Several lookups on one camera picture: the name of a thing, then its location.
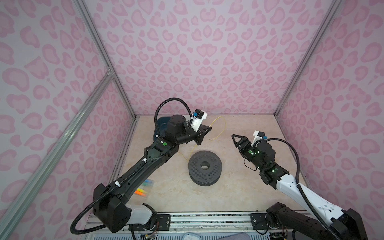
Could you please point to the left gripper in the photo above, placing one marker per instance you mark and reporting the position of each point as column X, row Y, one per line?
column 200, row 135

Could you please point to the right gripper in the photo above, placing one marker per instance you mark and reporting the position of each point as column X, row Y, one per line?
column 244, row 140

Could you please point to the dark grey spool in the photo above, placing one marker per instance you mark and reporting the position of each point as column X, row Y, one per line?
column 205, row 168

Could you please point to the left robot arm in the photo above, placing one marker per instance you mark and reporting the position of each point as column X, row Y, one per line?
column 111, row 201

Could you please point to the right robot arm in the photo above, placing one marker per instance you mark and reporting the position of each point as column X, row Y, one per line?
column 327, row 221

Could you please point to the dark teal plastic bin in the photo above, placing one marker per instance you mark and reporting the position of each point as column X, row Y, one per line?
column 162, row 124

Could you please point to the pack of highlighter markers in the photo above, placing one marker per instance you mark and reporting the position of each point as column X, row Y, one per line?
column 145, row 188

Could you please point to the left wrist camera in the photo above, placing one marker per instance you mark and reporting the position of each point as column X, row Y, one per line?
column 197, row 119

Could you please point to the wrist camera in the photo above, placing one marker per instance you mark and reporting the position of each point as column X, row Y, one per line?
column 258, row 136
column 197, row 119

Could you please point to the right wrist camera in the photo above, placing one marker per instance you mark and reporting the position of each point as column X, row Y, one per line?
column 258, row 136

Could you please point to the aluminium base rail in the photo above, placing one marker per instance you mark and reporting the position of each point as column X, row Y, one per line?
column 217, row 225

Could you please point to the diagonal aluminium frame bar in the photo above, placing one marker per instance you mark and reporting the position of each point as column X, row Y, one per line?
column 21, row 204

